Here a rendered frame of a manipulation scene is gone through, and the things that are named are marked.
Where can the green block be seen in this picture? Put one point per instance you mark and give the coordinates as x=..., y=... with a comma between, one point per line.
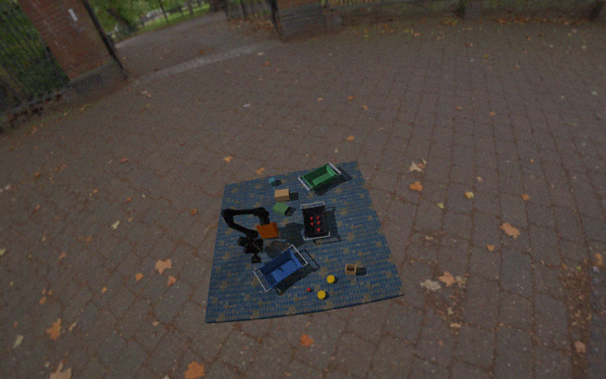
x=281, y=208

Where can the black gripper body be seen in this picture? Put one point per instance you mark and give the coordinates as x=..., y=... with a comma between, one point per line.
x=255, y=250

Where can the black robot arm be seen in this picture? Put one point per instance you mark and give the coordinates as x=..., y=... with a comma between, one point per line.
x=228, y=214

